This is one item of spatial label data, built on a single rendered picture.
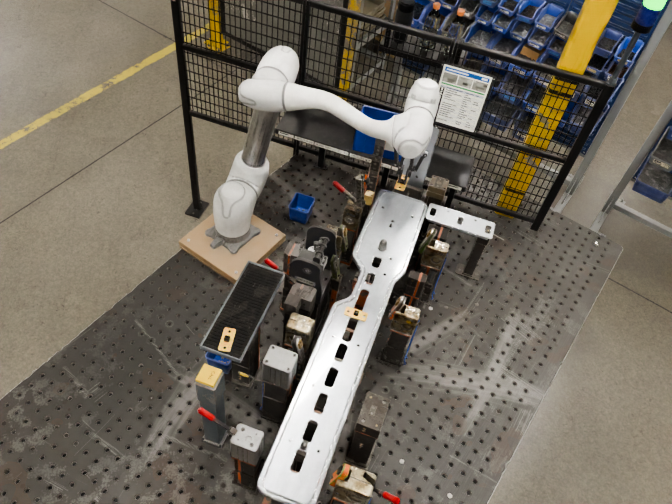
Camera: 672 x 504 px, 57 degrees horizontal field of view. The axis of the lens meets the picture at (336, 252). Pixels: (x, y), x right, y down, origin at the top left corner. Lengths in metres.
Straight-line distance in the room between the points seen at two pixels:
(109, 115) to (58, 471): 2.83
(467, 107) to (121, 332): 1.71
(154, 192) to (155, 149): 0.40
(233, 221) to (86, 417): 0.94
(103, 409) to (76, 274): 1.40
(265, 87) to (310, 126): 0.71
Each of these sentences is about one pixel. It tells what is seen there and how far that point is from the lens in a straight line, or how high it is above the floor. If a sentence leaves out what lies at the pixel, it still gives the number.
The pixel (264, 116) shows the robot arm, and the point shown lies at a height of 1.31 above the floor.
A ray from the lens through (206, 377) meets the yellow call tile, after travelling 1.95.
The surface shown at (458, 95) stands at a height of 1.32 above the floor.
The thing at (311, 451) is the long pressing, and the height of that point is 1.00.
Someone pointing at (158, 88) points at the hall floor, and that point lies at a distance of 4.86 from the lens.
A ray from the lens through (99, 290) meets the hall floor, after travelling 3.63.
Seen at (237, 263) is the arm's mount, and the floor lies 0.74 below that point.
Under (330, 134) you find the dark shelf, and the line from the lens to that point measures 2.88.
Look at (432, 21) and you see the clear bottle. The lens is 2.70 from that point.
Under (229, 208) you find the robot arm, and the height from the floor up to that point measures 0.97.
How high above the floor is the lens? 2.88
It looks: 51 degrees down
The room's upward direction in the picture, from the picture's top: 9 degrees clockwise
